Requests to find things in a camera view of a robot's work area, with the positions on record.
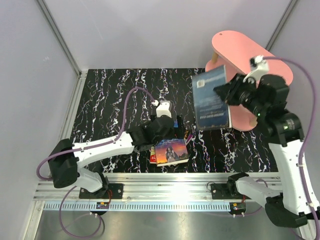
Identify left aluminium corner post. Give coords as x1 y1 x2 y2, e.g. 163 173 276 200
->
35 0 82 78

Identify purple treehouse book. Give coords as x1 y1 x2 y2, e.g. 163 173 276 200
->
184 129 193 145

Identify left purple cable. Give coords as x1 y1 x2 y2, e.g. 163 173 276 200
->
36 87 156 238

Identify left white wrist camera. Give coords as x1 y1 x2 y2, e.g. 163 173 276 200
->
151 100 173 118

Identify small circuit board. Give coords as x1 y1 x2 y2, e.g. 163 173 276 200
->
96 202 110 209
229 202 247 215

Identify aluminium mounting rail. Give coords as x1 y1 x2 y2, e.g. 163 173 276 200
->
33 172 282 202

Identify dark blue hardcover book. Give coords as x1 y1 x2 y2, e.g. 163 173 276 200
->
191 65 232 131

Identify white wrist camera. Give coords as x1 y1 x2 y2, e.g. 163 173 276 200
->
242 55 269 84
151 100 173 118

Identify left small circuit board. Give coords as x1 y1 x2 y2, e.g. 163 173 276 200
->
96 202 110 209

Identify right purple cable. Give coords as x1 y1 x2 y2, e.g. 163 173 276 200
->
204 56 317 217

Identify right small circuit board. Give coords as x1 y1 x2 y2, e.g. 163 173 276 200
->
229 202 247 215

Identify blue orange sunset paperback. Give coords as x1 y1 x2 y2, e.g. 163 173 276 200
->
154 138 189 167

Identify white slotted cable duct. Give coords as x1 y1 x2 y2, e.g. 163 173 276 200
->
43 201 231 212

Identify black marble pattern mat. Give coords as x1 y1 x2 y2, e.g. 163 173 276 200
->
70 68 278 173

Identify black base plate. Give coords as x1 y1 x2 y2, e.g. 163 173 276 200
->
209 183 244 200
79 183 124 200

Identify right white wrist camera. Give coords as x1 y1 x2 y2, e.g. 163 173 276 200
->
242 55 269 84

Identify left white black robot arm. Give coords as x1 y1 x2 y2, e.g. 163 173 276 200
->
48 115 185 199

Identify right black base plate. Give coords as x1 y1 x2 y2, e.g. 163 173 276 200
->
209 183 244 200

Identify aluminium corner post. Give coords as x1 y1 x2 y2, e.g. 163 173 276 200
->
265 0 300 52
35 0 82 78

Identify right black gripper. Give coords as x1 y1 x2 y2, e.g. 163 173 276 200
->
214 72 268 117

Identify red 13-storey treehouse book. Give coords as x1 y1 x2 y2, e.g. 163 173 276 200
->
149 146 157 164

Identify purple cable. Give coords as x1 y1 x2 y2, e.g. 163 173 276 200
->
204 56 317 217
36 87 156 238

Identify right aluminium corner post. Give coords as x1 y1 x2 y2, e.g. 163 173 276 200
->
265 0 300 52

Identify pink three-tier shelf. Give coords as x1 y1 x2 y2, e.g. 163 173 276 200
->
204 30 294 132

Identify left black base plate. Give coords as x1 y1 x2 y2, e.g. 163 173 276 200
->
79 183 124 200

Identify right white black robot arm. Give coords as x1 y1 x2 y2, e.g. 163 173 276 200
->
213 74 320 228

